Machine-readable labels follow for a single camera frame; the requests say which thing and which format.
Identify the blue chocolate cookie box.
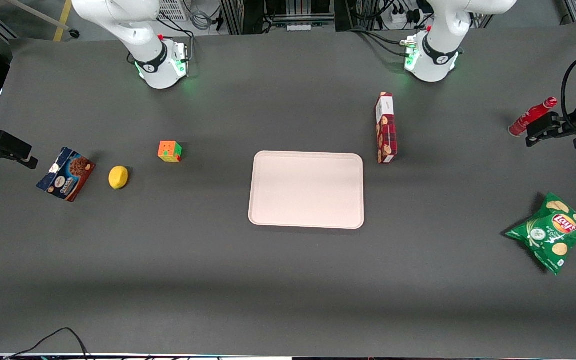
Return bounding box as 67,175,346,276
36,146,97,203

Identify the red bottle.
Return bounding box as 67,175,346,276
508,97,559,138

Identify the black base cable bundle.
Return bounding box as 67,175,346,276
346,27,415,58

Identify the green chips bag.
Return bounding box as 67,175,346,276
504,192,576,276

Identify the grey coiled cable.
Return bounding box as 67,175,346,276
189,9,215,32

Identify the red cookie box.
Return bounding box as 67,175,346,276
374,92,399,165

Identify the white power strip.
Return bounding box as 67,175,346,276
389,0,423,27

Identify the yellow lemon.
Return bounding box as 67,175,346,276
108,165,130,190

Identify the pink plastic tray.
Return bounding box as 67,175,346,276
248,150,365,230

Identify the colourful puzzle cube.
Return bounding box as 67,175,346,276
157,140,183,164

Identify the thin black cable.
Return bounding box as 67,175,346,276
3,327,92,360

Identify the white vented box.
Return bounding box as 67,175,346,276
157,0,190,22

